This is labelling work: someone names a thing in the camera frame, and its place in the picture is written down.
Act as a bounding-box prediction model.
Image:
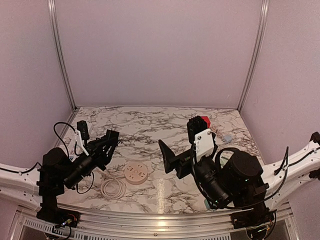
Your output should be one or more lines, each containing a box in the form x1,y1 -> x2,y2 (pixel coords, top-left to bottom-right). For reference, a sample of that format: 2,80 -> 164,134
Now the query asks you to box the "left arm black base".
36,195 -> 80,228

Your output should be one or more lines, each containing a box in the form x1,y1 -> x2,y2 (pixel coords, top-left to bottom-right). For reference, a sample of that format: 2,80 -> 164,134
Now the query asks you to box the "red cube socket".
201,116 -> 211,128

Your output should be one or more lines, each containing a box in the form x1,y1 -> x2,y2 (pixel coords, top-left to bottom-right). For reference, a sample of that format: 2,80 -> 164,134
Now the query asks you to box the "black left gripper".
63,136 -> 119,189

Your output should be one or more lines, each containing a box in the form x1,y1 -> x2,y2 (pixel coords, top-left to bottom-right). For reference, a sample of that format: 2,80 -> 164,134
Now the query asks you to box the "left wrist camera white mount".
74,120 -> 90,156

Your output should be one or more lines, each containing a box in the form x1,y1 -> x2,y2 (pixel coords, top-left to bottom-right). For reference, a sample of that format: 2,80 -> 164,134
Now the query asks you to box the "right aluminium frame post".
237,0 -> 270,113

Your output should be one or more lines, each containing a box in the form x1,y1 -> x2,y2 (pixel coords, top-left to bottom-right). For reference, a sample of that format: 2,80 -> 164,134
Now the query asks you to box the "green white plug adapter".
220,155 -> 231,168

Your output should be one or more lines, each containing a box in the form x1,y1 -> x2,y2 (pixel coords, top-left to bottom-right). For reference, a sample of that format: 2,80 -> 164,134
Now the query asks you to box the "pink cable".
100,174 -> 126,200

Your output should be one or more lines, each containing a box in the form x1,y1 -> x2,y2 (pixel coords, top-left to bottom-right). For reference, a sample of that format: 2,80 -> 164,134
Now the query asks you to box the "aluminium front rail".
14,203 -> 295,240

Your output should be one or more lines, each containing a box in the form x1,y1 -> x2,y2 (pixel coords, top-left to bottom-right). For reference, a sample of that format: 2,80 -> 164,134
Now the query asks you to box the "pink round power socket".
123,162 -> 148,185

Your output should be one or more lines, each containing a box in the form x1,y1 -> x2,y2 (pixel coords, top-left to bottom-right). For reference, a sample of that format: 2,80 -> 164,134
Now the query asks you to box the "black power adapter with cable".
105,125 -> 120,145

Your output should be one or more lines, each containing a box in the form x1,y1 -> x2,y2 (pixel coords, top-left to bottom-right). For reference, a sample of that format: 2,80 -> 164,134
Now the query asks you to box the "teal power strip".
204,199 -> 216,211

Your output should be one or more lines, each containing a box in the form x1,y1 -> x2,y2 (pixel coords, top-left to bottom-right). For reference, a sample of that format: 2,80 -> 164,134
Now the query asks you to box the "white multicolour power strip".
68,123 -> 93,162

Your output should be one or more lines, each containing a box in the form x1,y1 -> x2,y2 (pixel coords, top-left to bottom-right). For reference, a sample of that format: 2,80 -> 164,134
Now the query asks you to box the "white strip cable plug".
86,110 -> 99,124

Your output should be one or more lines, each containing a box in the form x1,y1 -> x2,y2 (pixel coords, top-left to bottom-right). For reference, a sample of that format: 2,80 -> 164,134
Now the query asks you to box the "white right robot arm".
158,129 -> 320,224

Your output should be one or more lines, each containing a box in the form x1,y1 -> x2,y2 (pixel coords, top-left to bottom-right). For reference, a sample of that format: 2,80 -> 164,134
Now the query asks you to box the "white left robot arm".
0,135 -> 119,223

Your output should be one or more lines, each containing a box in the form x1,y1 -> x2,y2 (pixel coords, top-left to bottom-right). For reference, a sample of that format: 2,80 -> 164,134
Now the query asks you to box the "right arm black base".
230,203 -> 275,229

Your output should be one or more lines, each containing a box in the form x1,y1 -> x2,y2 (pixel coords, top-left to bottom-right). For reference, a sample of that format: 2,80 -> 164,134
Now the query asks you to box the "left aluminium frame post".
47,0 -> 77,112

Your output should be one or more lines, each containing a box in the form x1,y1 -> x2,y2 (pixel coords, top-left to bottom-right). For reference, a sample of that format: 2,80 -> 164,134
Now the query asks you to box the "aluminium frame post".
237,0 -> 270,113
47,0 -> 77,112

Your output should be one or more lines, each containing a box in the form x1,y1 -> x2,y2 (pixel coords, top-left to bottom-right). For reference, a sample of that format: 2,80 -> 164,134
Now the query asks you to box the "light blue plug adapter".
222,135 -> 233,144

